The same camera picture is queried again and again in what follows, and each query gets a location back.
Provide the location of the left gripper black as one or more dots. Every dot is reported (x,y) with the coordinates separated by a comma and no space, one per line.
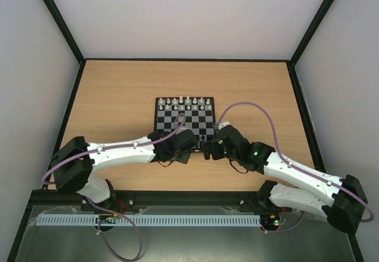
(185,158)

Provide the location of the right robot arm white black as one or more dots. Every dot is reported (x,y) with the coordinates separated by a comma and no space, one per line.
(338,200)

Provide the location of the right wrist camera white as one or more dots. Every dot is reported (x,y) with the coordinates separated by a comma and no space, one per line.
(223,123)

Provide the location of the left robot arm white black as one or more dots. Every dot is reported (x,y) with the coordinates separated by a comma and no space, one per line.
(78,160)

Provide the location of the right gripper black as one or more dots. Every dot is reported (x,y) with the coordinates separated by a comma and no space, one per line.
(213,148)

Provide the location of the black aluminium rail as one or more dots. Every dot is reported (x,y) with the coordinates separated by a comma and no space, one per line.
(133,201)

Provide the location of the black and white chessboard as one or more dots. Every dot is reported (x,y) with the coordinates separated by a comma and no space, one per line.
(200,122)

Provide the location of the light blue cable duct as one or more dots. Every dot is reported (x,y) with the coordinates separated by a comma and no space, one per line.
(149,220)

